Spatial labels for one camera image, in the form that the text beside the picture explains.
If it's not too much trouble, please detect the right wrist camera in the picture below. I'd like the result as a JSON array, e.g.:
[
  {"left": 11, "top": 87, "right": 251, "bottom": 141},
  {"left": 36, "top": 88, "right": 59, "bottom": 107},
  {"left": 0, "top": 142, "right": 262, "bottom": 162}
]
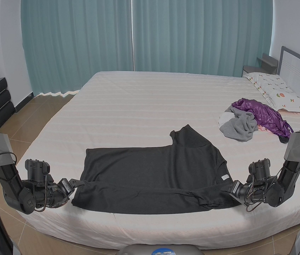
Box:
[{"left": 248, "top": 159, "right": 272, "bottom": 182}]

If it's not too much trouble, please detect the white garment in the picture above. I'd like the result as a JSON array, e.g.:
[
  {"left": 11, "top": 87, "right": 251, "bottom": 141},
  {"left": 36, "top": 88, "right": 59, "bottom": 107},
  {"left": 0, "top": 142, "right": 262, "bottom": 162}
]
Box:
[{"left": 218, "top": 112, "right": 233, "bottom": 128}]

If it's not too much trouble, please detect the blue-green curtain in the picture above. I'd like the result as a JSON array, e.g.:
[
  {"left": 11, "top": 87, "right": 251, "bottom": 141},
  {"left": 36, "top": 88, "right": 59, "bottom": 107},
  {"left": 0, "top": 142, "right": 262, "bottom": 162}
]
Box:
[
  {"left": 21, "top": 0, "right": 135, "bottom": 97},
  {"left": 132, "top": 0, "right": 274, "bottom": 77}
]

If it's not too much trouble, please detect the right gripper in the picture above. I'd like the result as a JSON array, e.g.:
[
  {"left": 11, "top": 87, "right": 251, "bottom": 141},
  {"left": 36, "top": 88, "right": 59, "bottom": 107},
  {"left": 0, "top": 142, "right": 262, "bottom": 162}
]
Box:
[{"left": 230, "top": 181, "right": 253, "bottom": 205}]

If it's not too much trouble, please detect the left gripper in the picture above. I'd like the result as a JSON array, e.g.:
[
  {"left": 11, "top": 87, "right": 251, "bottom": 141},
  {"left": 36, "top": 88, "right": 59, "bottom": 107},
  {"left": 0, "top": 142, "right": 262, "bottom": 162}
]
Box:
[{"left": 49, "top": 178, "right": 74, "bottom": 204}]

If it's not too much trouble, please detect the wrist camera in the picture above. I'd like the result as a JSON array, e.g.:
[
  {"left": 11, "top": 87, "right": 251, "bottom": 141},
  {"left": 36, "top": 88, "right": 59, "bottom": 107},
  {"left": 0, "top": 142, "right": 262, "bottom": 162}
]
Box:
[
  {"left": 24, "top": 158, "right": 51, "bottom": 182},
  {"left": 248, "top": 159, "right": 272, "bottom": 182}
]

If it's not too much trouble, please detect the grey bedside table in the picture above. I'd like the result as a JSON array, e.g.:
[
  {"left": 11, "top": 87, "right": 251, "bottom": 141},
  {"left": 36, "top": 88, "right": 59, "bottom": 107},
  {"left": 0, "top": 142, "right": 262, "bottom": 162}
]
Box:
[{"left": 242, "top": 53, "right": 279, "bottom": 75}]

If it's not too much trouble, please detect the purple garment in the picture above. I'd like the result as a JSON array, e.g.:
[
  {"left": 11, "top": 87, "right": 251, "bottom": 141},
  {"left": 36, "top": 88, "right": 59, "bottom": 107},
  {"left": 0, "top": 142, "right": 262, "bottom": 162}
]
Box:
[{"left": 231, "top": 98, "right": 294, "bottom": 138}]

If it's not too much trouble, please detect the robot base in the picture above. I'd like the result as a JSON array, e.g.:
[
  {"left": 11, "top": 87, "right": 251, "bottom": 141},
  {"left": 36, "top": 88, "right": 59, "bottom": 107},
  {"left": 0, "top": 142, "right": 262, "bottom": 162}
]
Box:
[{"left": 115, "top": 243, "right": 207, "bottom": 255}]

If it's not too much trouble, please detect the black T-shirt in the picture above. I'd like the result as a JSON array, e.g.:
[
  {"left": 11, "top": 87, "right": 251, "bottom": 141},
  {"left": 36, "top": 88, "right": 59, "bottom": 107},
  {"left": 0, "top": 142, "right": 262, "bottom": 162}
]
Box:
[{"left": 71, "top": 124, "right": 244, "bottom": 214}]

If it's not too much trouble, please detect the white printed pillow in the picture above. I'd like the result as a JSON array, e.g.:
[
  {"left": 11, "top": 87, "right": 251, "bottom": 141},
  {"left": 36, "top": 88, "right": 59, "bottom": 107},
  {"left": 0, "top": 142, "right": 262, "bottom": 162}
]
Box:
[{"left": 246, "top": 72, "right": 300, "bottom": 114}]

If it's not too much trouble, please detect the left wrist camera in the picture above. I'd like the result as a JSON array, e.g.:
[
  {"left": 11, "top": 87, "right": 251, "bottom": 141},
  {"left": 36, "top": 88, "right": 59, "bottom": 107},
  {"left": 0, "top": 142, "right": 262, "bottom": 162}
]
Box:
[{"left": 24, "top": 158, "right": 51, "bottom": 182}]

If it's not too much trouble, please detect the grey garment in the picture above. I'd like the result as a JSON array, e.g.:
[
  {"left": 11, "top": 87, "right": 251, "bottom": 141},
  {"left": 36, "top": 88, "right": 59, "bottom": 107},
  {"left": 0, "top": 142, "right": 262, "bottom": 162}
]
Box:
[{"left": 219, "top": 108, "right": 258, "bottom": 142}]

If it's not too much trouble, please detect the bed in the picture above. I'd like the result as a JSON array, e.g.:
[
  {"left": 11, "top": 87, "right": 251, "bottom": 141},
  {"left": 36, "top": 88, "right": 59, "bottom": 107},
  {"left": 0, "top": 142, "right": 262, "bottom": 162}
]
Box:
[{"left": 16, "top": 45, "right": 300, "bottom": 251}]

